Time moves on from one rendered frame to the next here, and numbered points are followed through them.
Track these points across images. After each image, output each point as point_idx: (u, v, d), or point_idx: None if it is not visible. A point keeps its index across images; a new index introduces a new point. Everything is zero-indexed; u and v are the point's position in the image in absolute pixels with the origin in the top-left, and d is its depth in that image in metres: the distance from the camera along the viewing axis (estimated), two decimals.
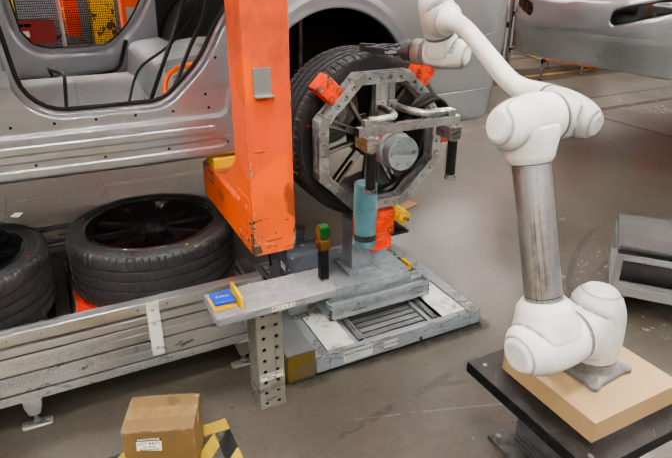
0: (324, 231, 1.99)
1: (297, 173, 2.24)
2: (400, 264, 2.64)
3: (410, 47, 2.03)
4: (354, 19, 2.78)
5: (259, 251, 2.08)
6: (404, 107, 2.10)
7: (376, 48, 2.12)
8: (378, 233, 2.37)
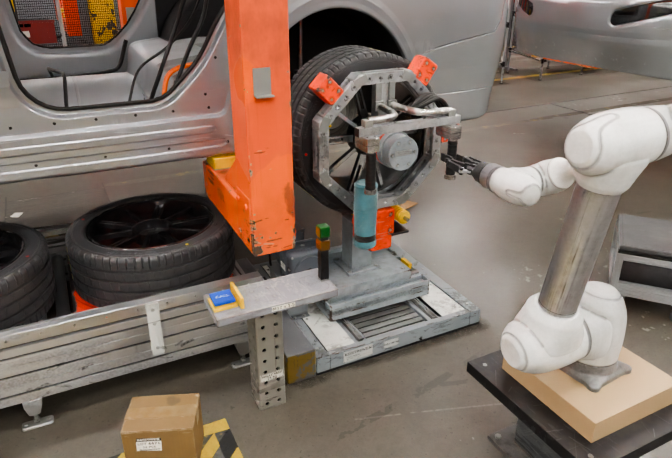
0: (324, 231, 1.99)
1: (312, 196, 2.31)
2: (400, 264, 2.64)
3: (481, 172, 1.94)
4: (354, 19, 2.78)
5: (259, 251, 2.08)
6: (404, 107, 2.10)
7: (452, 164, 2.05)
8: (378, 233, 2.37)
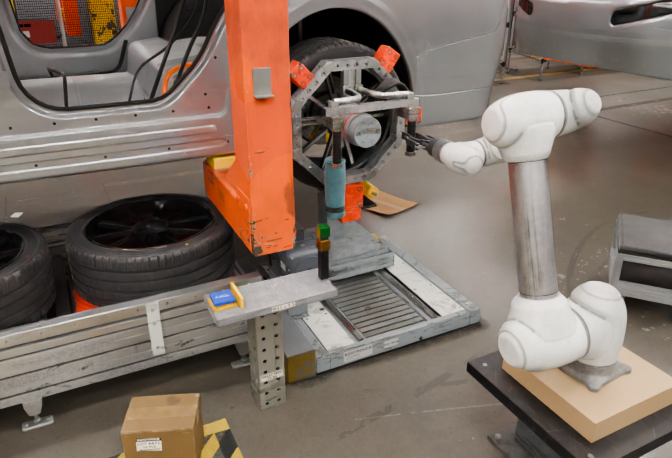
0: (324, 231, 1.99)
1: None
2: (371, 237, 2.90)
3: (433, 146, 2.20)
4: (354, 19, 2.78)
5: (259, 251, 2.08)
6: (368, 91, 2.36)
7: (409, 140, 2.31)
8: (348, 206, 2.62)
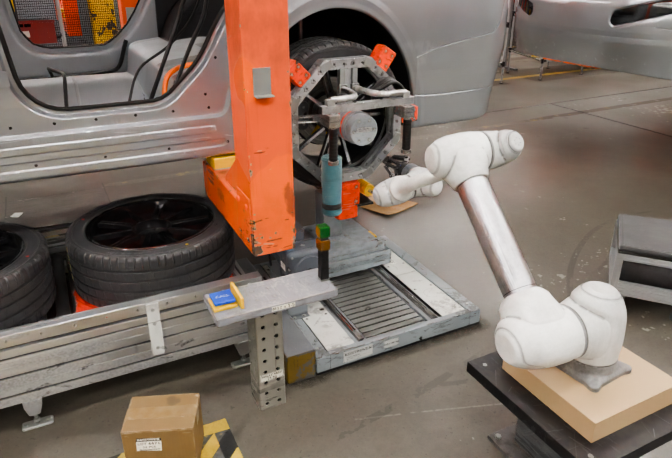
0: (324, 231, 1.99)
1: None
2: (368, 234, 2.93)
3: None
4: (354, 19, 2.78)
5: (259, 251, 2.08)
6: (364, 89, 2.38)
7: (386, 170, 2.67)
8: (345, 204, 2.65)
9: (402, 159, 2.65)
